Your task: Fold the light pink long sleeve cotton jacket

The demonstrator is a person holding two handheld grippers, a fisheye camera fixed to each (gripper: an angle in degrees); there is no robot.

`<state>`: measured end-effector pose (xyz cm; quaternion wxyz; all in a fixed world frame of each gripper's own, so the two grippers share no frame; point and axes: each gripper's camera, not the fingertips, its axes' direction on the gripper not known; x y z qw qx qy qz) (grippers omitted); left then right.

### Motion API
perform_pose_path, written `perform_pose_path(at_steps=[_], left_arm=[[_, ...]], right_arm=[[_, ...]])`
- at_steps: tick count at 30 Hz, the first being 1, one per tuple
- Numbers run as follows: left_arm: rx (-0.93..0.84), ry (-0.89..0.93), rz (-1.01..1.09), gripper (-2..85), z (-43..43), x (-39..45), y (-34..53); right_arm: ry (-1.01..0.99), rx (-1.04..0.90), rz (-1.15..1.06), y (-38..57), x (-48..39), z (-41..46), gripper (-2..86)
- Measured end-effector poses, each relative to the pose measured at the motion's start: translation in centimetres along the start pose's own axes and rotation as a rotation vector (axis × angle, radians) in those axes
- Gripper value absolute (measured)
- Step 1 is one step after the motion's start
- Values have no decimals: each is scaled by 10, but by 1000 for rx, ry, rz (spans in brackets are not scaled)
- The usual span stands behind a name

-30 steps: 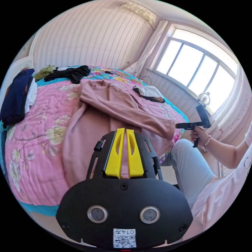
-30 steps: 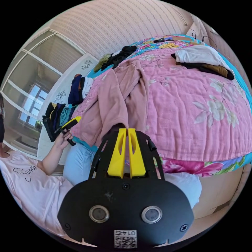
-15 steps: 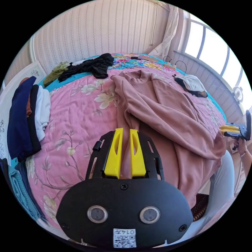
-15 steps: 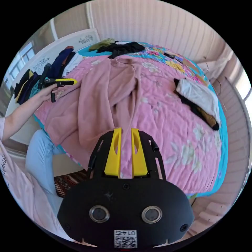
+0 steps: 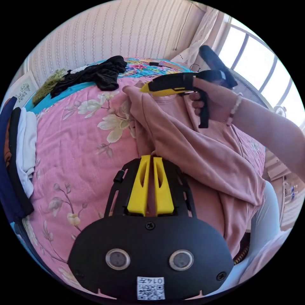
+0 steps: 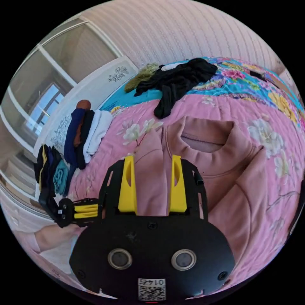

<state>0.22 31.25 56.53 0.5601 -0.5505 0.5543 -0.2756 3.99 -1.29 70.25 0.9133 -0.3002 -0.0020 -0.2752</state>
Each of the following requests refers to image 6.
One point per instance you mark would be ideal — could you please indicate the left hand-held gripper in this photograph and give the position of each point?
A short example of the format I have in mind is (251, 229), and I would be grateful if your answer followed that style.
(65, 213)

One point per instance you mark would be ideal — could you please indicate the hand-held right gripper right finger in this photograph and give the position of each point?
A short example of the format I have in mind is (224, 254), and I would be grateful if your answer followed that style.
(177, 195)

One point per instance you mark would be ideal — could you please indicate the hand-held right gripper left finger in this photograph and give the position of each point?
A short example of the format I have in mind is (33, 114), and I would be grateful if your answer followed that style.
(127, 190)

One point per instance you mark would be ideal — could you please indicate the light pink long sleeve jacket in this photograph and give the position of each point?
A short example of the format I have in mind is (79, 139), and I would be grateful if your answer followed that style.
(226, 185)

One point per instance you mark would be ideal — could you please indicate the person's left forearm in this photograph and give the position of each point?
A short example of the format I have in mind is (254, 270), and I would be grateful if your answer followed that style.
(52, 239)

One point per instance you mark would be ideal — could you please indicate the person's left hand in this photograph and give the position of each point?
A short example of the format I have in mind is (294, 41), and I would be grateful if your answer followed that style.
(73, 230)

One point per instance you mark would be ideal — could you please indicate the pile of folded clothes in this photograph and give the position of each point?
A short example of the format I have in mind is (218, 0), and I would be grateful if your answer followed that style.
(85, 135)
(52, 171)

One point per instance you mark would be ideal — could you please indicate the person's body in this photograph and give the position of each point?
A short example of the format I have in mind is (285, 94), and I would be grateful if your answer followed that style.
(56, 262)

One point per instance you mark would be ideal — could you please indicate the bed with floral quilt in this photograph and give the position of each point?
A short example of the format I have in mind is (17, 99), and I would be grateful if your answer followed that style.
(214, 107)

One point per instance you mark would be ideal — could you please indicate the pile of black unfolded clothes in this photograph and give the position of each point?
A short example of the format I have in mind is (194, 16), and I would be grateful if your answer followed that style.
(176, 78)

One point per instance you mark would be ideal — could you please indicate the window with white frame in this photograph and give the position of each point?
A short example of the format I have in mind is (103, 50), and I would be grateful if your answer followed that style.
(47, 107)

